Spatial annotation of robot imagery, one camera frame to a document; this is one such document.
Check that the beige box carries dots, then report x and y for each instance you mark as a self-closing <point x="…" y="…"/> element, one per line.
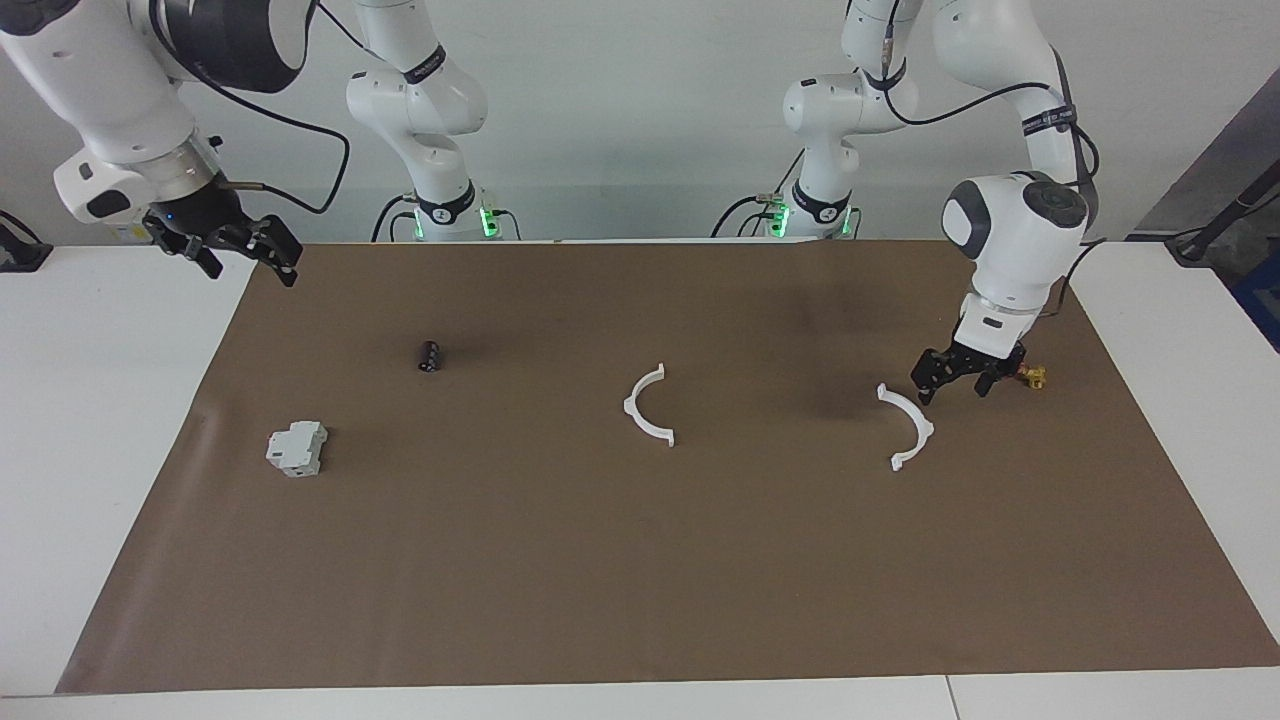
<point x="125" y="232"/>

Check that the small black connector block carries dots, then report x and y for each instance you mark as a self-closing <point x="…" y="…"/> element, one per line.
<point x="430" y="357"/>

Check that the black stand with pole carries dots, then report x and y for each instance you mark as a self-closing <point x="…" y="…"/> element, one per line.
<point x="1195" y="245"/>

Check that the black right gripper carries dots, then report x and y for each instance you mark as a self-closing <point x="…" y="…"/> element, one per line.
<point x="200" y="215"/>

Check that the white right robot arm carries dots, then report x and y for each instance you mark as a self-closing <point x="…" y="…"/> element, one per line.
<point x="100" y="80"/>

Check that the brass valve with red handwheel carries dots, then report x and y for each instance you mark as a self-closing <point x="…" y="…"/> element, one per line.
<point x="1035" y="377"/>

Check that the white circuit breaker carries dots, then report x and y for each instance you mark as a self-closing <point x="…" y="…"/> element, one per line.
<point x="297" y="448"/>

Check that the blue object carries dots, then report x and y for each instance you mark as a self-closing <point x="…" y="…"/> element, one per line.
<point x="1262" y="300"/>

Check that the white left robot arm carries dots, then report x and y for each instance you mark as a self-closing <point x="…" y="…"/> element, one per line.
<point x="1020" y="230"/>

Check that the brown paper table mat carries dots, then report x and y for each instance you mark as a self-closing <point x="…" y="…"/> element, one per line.
<point x="600" y="560"/>

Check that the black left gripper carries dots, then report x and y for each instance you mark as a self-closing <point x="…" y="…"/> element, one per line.
<point x="985" y="358"/>

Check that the small black stand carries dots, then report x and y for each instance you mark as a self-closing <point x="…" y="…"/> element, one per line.
<point x="20" y="255"/>

